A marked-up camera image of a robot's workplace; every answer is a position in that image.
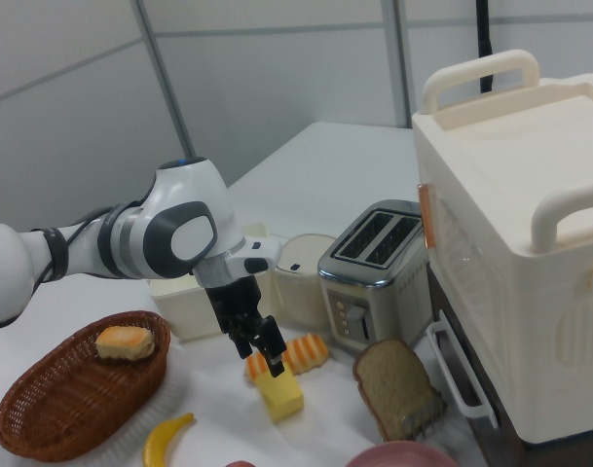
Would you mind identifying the yellow banana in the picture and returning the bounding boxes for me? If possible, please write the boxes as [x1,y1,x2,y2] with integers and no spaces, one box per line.
[142,412,195,467]

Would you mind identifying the silver two-slot toaster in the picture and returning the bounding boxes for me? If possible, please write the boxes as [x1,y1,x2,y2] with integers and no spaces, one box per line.
[316,198,431,352]

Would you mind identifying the yellow cube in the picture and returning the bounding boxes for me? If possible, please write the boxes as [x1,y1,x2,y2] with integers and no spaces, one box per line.
[254,362,306,424]

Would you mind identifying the open cream plastic box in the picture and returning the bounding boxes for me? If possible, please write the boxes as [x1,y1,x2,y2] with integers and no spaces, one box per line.
[148,222,278,344]

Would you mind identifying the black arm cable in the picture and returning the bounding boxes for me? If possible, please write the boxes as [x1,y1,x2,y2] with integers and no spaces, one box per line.
[30,206,146,284]

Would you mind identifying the orange striped bread loaf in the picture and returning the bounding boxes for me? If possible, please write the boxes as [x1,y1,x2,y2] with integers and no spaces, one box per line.
[244,333,330,385]

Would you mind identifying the brown wicker basket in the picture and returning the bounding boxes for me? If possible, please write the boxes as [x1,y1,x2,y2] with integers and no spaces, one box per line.
[0,310,172,462]

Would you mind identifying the golden bread roll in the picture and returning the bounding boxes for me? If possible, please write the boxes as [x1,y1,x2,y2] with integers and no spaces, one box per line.
[94,325,157,362]

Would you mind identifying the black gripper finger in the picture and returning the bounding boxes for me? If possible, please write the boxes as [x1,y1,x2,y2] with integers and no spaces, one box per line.
[230,328,254,361]
[255,314,288,378]

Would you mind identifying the small cream lidded container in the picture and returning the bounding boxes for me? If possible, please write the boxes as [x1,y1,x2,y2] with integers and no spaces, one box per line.
[275,233,337,332]

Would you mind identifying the copper oven latch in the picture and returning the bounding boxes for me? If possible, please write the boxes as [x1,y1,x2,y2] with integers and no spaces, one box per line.
[417,183,439,250]

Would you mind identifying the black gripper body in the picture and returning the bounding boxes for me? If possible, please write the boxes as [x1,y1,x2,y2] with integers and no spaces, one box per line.
[205,274,269,341]

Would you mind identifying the white oven door handle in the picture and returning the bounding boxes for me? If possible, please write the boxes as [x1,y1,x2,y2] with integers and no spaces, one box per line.
[426,310,500,430]

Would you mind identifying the pink plate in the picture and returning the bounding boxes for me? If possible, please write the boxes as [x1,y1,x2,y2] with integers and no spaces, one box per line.
[345,440,461,467]

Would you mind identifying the dark brown oven base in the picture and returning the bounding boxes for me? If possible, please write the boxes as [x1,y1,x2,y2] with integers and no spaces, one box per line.
[425,265,536,447]

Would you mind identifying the brown toast slice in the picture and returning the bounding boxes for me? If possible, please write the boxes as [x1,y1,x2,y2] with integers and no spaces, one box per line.
[352,338,448,442]

